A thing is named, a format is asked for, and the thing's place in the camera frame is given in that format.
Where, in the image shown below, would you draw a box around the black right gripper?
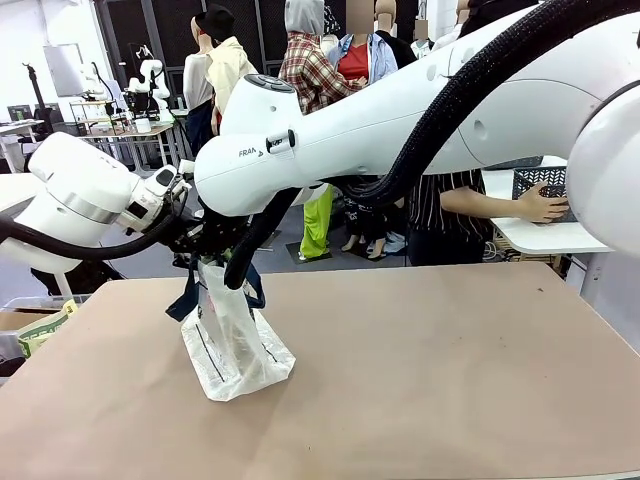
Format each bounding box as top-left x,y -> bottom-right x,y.
199,209 -> 251,264

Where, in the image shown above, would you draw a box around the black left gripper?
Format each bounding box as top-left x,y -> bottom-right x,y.
169,207 -> 206,254

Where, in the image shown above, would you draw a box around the translucent shopping bag navy handles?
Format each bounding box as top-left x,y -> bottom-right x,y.
165,249 -> 297,403

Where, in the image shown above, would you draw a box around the dark grey plastic basket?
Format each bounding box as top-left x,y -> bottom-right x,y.
513,166 -> 577,224
492,155 -> 544,171

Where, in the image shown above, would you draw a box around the person's left forearm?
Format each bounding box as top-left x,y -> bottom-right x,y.
441,187 -> 526,221

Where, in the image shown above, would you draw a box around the black bag on floor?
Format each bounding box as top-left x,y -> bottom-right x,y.
29,259 -> 124,296

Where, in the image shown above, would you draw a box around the person's left hand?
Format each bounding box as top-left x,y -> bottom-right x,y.
517,182 -> 570,225

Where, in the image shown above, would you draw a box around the background work table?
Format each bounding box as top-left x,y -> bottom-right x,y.
74,122 -> 181,174

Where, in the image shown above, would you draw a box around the mannequin white shirt navy skirt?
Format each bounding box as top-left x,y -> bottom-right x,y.
182,14 -> 216,156

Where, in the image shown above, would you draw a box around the mannequin cream jacket black hat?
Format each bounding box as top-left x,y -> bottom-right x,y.
194,3 -> 261,136

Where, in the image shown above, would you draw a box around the green printed cardboard box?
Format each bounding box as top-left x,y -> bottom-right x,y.
17,298 -> 79,359

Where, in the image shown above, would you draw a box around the white table with beige top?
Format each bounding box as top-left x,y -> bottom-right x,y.
0,172 -> 41,214

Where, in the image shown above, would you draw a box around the mannequin plaid shirt green pants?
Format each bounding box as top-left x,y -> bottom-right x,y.
278,0 -> 366,260

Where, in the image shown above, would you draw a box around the black tripod stand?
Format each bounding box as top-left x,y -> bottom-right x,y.
22,62 -> 56,136

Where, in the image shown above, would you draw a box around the grey whiteboard panel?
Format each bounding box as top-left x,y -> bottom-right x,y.
43,43 -> 86,97

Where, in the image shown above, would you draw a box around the mannequin red top blue shirt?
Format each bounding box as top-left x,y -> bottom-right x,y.
327,0 -> 399,259

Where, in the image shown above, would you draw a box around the mannequin with black coat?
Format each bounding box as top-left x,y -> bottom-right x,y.
374,0 -> 419,69

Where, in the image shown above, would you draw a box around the white side table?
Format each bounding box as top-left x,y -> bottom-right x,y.
482,167 -> 616,296

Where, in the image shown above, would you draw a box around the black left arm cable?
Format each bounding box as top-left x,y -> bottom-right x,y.
0,199 -> 189,261

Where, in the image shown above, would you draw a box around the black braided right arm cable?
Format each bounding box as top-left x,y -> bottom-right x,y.
223,0 -> 566,291

